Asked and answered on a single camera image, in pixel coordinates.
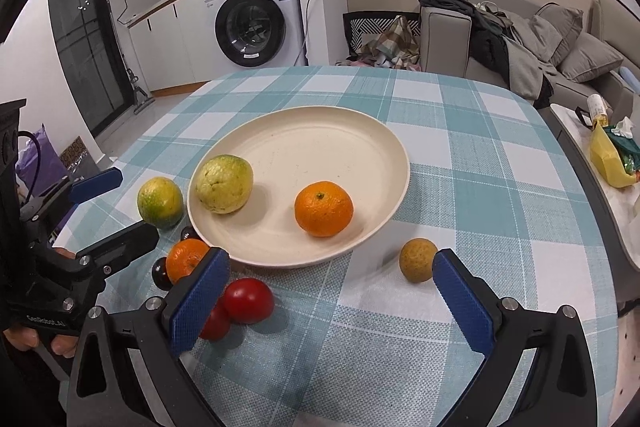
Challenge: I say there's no dark plum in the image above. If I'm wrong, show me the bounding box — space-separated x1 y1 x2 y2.
151 257 174 291
180 227 200 241

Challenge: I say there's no small orange mandarin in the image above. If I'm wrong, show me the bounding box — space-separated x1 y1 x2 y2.
166 239 209 284

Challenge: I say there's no red tomato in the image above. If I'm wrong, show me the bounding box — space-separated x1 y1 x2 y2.
200 301 231 341
222 277 274 325

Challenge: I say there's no green-yellow citrus fruit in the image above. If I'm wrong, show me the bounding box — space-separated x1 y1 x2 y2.
137 176 184 230

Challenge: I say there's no brown longan fruit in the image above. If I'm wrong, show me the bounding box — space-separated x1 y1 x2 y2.
398 237 438 284

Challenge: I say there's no yellow-green guava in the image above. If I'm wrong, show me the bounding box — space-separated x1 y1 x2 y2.
194 155 254 215

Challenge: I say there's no large orange mandarin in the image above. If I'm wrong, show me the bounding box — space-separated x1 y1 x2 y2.
294 181 355 239

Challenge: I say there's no person's left hand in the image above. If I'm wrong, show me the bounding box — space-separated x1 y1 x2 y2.
2 246 82 360

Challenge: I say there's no purple bag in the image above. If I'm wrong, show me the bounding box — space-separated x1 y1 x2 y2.
15 126 68 204

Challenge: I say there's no teal checked tablecloth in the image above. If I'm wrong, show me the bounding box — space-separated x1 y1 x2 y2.
58 66 617 426

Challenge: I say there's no black glass door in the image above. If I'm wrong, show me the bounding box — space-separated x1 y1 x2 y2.
48 0 134 136

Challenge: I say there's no white kitchen cabinet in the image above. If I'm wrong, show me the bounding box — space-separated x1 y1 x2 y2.
129 0 218 92

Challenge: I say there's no white side table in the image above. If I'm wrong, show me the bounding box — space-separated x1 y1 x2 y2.
549 102 640 270

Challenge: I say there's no cream round plate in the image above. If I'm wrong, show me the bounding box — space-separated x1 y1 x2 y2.
186 105 411 269

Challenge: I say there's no yellow plastic bag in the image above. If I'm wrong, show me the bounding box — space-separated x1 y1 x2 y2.
589 124 639 188

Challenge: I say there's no white bottle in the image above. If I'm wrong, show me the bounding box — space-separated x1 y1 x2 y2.
587 93 610 127

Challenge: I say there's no white washing machine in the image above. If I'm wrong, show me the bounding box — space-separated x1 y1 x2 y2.
204 0 306 75

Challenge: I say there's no plaid cloth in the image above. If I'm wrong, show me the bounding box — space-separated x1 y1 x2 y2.
345 16 422 72

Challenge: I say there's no grey sofa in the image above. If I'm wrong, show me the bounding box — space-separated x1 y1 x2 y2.
418 0 639 117

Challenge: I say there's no grey cushion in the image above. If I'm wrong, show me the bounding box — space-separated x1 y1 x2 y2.
535 3 584 66
559 32 624 83

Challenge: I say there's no dark clothes pile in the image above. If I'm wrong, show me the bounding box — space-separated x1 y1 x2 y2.
418 0 554 108

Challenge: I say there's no black patterned laundry basket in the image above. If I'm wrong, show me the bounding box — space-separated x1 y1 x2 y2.
343 10 421 55

